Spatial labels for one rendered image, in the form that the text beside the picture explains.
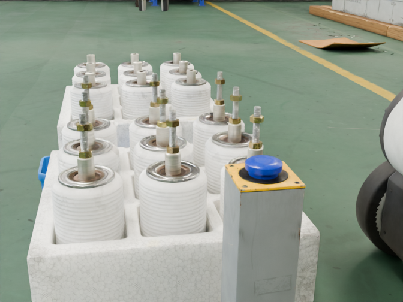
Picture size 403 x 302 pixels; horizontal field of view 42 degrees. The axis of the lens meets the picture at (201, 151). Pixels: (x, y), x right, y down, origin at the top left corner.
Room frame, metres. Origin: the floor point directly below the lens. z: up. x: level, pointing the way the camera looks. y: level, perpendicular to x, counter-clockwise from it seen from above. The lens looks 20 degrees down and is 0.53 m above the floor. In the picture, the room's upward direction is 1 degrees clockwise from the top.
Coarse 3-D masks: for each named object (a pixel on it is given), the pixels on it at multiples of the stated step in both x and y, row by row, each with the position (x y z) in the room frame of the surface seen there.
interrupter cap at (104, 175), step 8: (72, 168) 0.67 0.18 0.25; (96, 168) 0.67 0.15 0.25; (104, 168) 0.67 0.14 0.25; (64, 176) 0.65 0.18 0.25; (72, 176) 0.65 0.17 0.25; (96, 176) 0.65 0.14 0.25; (104, 176) 0.65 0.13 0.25; (112, 176) 0.64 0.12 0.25; (64, 184) 0.62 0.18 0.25; (72, 184) 0.62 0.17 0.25; (80, 184) 0.62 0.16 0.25; (88, 184) 0.62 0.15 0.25; (96, 184) 0.62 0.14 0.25; (104, 184) 0.63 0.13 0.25
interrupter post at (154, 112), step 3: (150, 108) 0.90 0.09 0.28; (153, 108) 0.89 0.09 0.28; (156, 108) 0.89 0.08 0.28; (159, 108) 0.90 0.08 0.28; (150, 111) 0.90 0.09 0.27; (153, 111) 0.89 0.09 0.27; (156, 111) 0.89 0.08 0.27; (159, 111) 0.90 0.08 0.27; (150, 114) 0.90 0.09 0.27; (153, 114) 0.89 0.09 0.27; (156, 114) 0.89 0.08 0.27; (159, 114) 0.90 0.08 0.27; (150, 117) 0.90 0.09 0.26; (153, 117) 0.89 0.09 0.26; (156, 117) 0.89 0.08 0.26; (159, 117) 0.90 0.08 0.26; (150, 120) 0.90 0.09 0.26; (153, 120) 0.89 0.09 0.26; (156, 120) 0.89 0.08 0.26; (153, 123) 0.89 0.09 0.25; (156, 123) 0.89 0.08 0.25
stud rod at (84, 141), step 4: (80, 116) 0.65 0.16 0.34; (84, 116) 0.65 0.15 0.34; (80, 120) 0.65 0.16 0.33; (84, 120) 0.65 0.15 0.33; (80, 124) 0.65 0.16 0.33; (84, 124) 0.65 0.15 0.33; (80, 132) 0.65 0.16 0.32; (84, 132) 0.65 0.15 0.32; (80, 136) 0.65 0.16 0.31; (84, 136) 0.65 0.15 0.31; (80, 140) 0.65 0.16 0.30; (84, 140) 0.65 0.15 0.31; (80, 144) 0.65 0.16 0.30; (84, 144) 0.65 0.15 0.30; (84, 148) 0.65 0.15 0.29; (88, 148) 0.65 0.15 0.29
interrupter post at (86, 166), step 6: (78, 156) 0.65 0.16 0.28; (78, 162) 0.64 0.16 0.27; (84, 162) 0.64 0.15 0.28; (90, 162) 0.64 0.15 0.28; (78, 168) 0.64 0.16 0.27; (84, 168) 0.64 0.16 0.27; (90, 168) 0.64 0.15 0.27; (78, 174) 0.65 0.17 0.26; (84, 174) 0.64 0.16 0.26; (90, 174) 0.64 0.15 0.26
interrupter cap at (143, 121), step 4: (144, 116) 0.93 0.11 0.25; (148, 116) 0.93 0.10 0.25; (168, 116) 0.93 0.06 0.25; (136, 120) 0.90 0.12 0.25; (140, 120) 0.90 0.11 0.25; (144, 120) 0.91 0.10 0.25; (148, 120) 0.91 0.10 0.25; (136, 124) 0.88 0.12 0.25; (140, 124) 0.88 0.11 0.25; (144, 124) 0.88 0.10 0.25; (148, 124) 0.89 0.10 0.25; (152, 124) 0.89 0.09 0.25; (156, 124) 0.89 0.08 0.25; (148, 128) 0.87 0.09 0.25; (152, 128) 0.87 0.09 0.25
